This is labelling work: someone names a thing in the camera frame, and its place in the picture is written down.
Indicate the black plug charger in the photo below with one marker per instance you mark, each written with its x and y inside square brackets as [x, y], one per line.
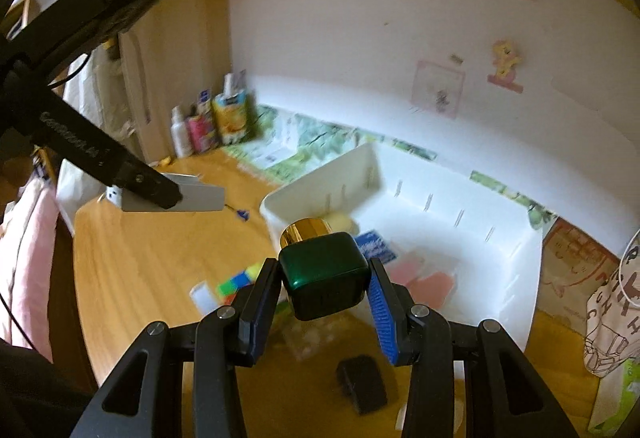
[360, 385]

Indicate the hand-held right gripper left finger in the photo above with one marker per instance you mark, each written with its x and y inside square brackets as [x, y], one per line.
[260, 308]

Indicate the pink square wall sticker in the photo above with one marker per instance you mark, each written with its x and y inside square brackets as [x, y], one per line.
[437, 90]

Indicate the gold round compact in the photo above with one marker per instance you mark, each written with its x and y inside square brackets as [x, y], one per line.
[342, 222]

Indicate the white spray bottle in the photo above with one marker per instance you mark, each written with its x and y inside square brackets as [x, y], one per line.
[181, 137]

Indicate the colourful puzzle cube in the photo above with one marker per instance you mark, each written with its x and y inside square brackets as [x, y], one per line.
[237, 283]

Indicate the white plastic storage bin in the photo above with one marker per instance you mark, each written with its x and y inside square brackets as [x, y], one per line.
[475, 238]

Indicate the clear acrylic block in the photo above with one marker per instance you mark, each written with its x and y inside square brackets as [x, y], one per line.
[305, 343]

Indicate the green perfume bottle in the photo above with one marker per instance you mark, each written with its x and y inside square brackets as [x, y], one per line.
[325, 278]

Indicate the pink comb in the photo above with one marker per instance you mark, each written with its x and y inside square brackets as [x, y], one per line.
[407, 268]

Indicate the green tissue box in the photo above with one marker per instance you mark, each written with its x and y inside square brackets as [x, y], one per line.
[625, 398]

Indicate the yellow pony wall sticker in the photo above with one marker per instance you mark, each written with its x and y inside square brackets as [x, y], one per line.
[505, 60]

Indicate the leaf print paper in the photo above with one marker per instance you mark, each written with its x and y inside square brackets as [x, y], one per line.
[305, 152]

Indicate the white round container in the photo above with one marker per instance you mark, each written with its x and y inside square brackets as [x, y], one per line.
[205, 300]

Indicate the brown illustrated card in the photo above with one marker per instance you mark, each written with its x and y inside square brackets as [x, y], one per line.
[570, 263]

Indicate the printed canvas bag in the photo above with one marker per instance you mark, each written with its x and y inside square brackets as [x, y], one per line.
[610, 318]

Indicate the white compact camera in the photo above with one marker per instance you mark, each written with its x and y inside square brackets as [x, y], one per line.
[200, 198]

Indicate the white lace curtain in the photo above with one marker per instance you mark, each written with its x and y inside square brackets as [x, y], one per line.
[105, 107]

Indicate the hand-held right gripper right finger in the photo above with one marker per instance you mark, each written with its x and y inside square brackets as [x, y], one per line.
[382, 318]

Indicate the dark cloth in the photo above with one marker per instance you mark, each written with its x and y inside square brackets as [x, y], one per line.
[35, 393]

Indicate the white tube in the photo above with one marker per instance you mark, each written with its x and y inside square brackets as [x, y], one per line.
[234, 85]

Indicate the pink cloth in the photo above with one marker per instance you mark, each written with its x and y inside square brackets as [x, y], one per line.
[30, 258]

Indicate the white cardboard box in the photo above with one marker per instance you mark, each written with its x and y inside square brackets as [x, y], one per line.
[275, 147]

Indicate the blue floss pick box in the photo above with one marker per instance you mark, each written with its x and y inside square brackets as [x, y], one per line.
[375, 243]

